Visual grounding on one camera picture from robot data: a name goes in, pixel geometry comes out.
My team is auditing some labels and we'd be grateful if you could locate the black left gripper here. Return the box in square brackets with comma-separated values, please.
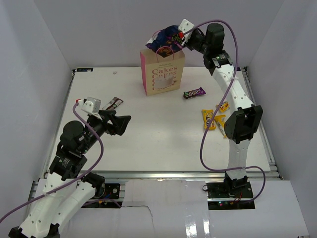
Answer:
[80, 109, 132, 153]

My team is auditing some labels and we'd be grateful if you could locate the brown chocolate bar wrapper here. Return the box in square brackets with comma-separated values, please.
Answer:
[102, 97, 124, 111]

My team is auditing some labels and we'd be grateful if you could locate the purple blue chips bag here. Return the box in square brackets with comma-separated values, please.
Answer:
[146, 25, 183, 58]

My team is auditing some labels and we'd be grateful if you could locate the purple brown M&M packet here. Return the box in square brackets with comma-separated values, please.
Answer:
[183, 87, 206, 99]

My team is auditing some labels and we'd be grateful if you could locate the small yellow snack packet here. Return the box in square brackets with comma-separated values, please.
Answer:
[216, 101, 230, 113]

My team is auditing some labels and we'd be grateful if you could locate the yellow M&M peanut packet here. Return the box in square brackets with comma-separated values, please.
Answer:
[202, 110, 216, 130]

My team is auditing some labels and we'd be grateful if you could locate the yellow snack bar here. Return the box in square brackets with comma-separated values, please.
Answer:
[214, 115, 227, 138]

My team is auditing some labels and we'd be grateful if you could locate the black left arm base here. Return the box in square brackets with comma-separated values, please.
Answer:
[81, 172, 120, 207]

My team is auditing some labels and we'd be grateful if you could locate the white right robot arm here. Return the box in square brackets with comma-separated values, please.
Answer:
[178, 19, 263, 198]

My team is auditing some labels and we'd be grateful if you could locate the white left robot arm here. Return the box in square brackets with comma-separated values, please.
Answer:
[8, 110, 131, 238]

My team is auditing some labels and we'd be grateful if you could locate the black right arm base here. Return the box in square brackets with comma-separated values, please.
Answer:
[202, 174, 255, 211]

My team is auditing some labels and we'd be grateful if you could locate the beige Cakes paper bag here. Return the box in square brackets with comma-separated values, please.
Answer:
[140, 47, 185, 96]

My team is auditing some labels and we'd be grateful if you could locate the blue left corner label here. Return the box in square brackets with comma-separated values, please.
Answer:
[76, 68, 94, 72]

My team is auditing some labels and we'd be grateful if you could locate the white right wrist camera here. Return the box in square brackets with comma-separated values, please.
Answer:
[178, 19, 195, 42]

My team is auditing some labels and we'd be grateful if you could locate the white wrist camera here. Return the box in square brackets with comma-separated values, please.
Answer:
[178, 19, 195, 42]
[76, 97, 102, 119]

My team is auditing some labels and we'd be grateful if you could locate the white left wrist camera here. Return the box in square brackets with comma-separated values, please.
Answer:
[76, 97, 102, 119]

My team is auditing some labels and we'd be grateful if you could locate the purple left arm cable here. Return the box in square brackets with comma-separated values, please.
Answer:
[0, 100, 105, 224]

